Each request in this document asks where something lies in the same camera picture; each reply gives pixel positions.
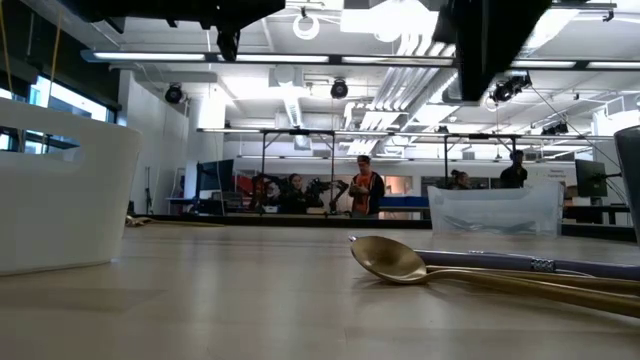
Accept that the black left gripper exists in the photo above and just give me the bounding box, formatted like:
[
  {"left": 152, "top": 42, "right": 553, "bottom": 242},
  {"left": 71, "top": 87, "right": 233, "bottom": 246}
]
[{"left": 164, "top": 0, "right": 288, "bottom": 32}]

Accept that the black spoon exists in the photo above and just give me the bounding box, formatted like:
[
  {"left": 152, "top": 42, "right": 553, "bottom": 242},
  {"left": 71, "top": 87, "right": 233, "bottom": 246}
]
[
  {"left": 442, "top": 214, "right": 501, "bottom": 234},
  {"left": 479, "top": 219, "right": 539, "bottom": 235}
]

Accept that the purple-handled silver utensil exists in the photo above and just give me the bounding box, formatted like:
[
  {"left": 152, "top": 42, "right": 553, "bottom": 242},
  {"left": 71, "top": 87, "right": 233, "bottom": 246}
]
[{"left": 348, "top": 234, "right": 640, "bottom": 281}]

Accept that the dark grey translucent bin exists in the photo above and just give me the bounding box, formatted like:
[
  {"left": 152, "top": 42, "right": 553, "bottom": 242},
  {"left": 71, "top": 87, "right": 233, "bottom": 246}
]
[{"left": 613, "top": 124, "right": 640, "bottom": 244}]

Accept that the overhead light bar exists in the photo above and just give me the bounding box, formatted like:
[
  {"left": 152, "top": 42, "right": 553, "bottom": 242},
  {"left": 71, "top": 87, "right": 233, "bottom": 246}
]
[{"left": 79, "top": 48, "right": 640, "bottom": 71}]

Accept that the black computer monitor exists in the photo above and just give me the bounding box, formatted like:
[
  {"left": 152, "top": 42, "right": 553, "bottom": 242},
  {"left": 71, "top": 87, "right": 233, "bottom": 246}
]
[
  {"left": 195, "top": 158, "right": 235, "bottom": 194},
  {"left": 574, "top": 158, "right": 624, "bottom": 226}
]

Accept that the person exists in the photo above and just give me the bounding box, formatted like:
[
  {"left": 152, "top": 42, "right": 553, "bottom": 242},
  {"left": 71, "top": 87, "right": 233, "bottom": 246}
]
[
  {"left": 348, "top": 154, "right": 386, "bottom": 219},
  {"left": 283, "top": 173, "right": 314, "bottom": 215},
  {"left": 449, "top": 169, "right": 472, "bottom": 191},
  {"left": 499, "top": 149, "right": 529, "bottom": 190},
  {"left": 260, "top": 179, "right": 282, "bottom": 215}
]

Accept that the window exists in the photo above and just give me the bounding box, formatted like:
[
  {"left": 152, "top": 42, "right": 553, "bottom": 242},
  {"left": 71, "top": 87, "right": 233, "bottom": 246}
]
[{"left": 0, "top": 74, "right": 119, "bottom": 154}]

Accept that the blue storage box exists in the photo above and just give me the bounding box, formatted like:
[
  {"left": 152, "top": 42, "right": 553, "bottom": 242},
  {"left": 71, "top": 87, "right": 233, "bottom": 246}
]
[{"left": 382, "top": 195, "right": 430, "bottom": 210}]

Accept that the white plastic bin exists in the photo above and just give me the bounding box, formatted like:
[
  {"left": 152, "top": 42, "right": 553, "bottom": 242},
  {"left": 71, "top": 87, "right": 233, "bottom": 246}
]
[{"left": 0, "top": 97, "right": 144, "bottom": 277}]

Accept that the clear plastic bin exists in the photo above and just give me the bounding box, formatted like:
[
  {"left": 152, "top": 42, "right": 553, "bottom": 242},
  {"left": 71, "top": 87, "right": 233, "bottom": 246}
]
[{"left": 427, "top": 180, "right": 565, "bottom": 237}]

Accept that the black background desk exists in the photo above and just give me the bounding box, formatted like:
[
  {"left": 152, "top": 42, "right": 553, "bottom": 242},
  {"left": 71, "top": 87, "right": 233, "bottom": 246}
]
[{"left": 562, "top": 203, "right": 634, "bottom": 226}]

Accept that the white cable coil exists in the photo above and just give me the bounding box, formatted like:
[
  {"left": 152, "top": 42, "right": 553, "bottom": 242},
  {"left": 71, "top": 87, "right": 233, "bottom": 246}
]
[{"left": 292, "top": 13, "right": 321, "bottom": 41}]

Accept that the black background rig frame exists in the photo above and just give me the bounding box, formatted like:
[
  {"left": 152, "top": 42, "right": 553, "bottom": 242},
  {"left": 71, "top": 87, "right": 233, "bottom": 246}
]
[
  {"left": 443, "top": 132, "right": 521, "bottom": 190},
  {"left": 258, "top": 128, "right": 338, "bottom": 216}
]

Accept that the yellow hanging strap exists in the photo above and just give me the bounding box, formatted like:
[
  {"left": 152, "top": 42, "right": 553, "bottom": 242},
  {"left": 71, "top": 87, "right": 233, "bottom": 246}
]
[
  {"left": 0, "top": 0, "right": 14, "bottom": 96},
  {"left": 48, "top": 14, "right": 64, "bottom": 96}
]

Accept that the black aluminium table frame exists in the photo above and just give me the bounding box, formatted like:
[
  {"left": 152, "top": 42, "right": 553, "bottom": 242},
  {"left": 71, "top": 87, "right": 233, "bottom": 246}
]
[{"left": 127, "top": 213, "right": 640, "bottom": 244}]

